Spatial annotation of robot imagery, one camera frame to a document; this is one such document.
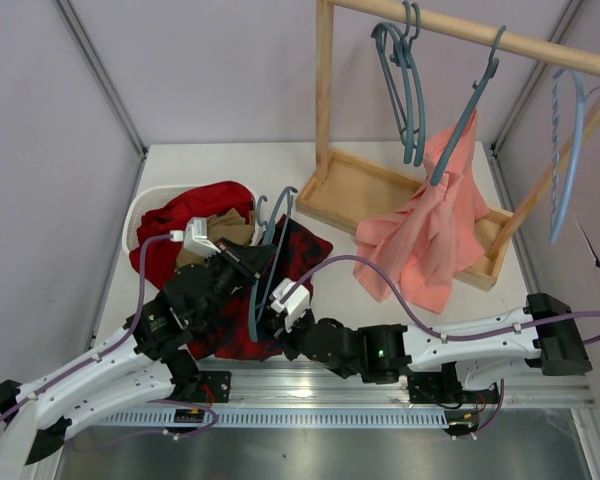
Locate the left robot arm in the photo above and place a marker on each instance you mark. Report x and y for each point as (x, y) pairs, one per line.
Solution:
(145, 360)

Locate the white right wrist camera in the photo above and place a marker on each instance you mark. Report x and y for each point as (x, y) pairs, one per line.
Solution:
(290, 300)

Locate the teal hanger holding shirt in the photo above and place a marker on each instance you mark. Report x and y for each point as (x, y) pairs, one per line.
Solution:
(479, 87)

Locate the pink shirt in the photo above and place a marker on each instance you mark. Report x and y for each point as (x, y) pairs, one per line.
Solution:
(425, 242)

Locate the wooden clothes rack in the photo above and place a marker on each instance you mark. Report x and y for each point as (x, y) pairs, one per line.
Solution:
(346, 189)

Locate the red plaid skirt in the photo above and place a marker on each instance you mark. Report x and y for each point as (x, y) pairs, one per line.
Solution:
(227, 336)

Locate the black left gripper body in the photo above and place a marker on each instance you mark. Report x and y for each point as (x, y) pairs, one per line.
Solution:
(241, 261)

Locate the white laundry basket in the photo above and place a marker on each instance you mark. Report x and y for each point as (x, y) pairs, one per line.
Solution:
(150, 199)

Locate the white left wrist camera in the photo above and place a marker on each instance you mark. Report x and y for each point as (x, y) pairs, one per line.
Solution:
(194, 238)

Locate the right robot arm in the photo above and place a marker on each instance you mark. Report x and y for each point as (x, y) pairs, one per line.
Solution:
(465, 357)

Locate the white slotted cable duct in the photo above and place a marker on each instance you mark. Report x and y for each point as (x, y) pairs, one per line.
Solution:
(294, 418)

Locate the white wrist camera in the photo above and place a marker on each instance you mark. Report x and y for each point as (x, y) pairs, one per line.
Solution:
(290, 300)
(194, 238)

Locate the aluminium mounting rail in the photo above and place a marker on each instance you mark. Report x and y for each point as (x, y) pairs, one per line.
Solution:
(278, 383)

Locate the tan garment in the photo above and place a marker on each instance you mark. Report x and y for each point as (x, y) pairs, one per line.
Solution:
(231, 225)

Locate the light blue hanger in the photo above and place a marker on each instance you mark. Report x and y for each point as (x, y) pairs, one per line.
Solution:
(560, 201)

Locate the red garment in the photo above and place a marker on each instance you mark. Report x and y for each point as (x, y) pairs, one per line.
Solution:
(212, 199)

